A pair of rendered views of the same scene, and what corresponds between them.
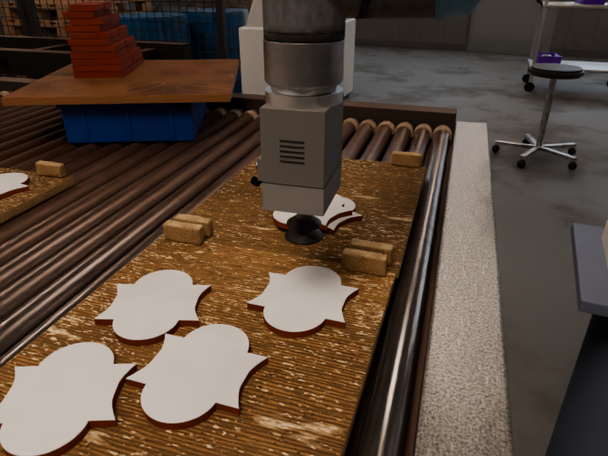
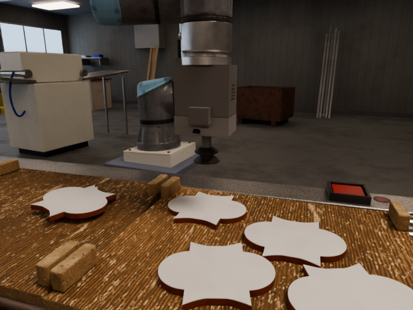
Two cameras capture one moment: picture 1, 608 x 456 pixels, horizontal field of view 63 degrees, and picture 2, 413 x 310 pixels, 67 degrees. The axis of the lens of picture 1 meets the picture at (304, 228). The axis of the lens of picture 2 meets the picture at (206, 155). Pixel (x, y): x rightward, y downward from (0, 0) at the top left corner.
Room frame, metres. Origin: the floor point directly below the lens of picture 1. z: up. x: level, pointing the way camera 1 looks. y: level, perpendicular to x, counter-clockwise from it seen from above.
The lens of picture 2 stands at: (0.49, 0.49, 1.17)
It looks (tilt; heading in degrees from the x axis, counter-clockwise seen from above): 15 degrees down; 270
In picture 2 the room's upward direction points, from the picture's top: straight up
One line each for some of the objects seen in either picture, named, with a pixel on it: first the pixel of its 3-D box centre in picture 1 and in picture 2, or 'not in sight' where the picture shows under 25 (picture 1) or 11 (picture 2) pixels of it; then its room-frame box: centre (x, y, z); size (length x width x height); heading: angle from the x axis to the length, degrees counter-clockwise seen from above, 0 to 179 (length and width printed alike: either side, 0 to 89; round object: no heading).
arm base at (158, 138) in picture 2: not in sight; (158, 132); (0.65, -0.57, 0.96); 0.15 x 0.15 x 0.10
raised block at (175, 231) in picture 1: (184, 232); (75, 266); (0.64, 0.18, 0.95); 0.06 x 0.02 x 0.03; 72
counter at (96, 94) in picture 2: not in sight; (70, 93); (4.80, -9.61, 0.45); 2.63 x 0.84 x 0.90; 157
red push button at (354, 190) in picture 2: not in sight; (347, 192); (0.19, -0.12, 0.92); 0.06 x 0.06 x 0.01; 73
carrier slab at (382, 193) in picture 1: (315, 198); (26, 210); (0.81, -0.02, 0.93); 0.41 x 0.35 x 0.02; 163
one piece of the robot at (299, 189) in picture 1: (293, 142); (202, 95); (0.49, 0.01, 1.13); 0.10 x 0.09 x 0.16; 74
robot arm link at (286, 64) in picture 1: (304, 63); (204, 41); (0.49, 0.00, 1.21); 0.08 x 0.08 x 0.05
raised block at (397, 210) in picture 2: not in sight; (399, 214); (0.18, 0.04, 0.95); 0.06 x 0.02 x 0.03; 72
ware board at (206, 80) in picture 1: (141, 78); not in sight; (1.36, 0.44, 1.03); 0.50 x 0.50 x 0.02; 4
